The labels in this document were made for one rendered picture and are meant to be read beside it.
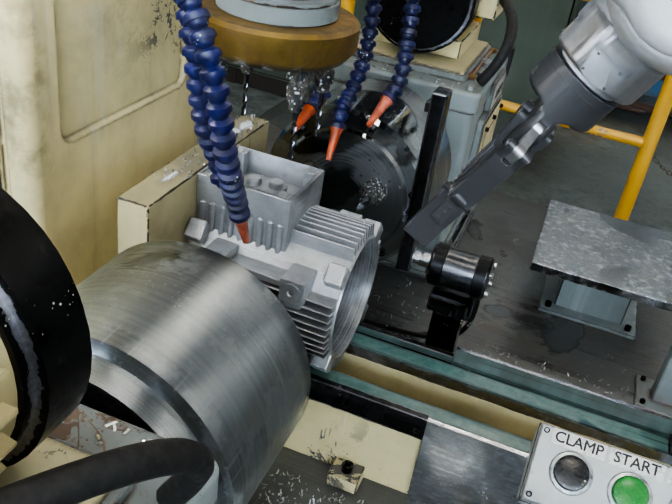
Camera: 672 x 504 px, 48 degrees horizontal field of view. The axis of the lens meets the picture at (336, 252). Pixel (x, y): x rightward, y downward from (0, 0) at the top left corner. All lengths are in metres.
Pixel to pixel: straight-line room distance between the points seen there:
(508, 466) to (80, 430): 0.54
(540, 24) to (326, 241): 3.14
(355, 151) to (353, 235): 0.23
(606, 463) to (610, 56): 0.35
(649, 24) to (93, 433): 0.42
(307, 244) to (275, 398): 0.26
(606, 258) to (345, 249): 0.64
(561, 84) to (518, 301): 0.78
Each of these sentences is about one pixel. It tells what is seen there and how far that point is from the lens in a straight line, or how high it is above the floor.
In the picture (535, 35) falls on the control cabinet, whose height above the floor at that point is 0.66.
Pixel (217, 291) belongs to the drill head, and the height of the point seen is 1.16.
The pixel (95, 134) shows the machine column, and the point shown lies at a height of 1.17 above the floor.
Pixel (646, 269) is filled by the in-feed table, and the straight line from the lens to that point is 1.41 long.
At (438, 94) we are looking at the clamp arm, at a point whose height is 1.25.
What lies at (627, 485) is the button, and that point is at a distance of 0.72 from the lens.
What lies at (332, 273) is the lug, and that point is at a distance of 0.85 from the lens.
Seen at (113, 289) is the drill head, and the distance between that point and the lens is 0.67.
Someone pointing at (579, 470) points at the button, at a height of 1.07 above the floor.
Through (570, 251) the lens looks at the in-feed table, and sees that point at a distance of 1.38.
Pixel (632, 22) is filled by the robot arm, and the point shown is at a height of 1.45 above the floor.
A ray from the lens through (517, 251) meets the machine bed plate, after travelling 1.58.
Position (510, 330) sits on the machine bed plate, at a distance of 1.34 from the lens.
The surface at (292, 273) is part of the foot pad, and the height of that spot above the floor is 1.07.
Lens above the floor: 1.54
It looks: 31 degrees down
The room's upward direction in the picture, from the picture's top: 9 degrees clockwise
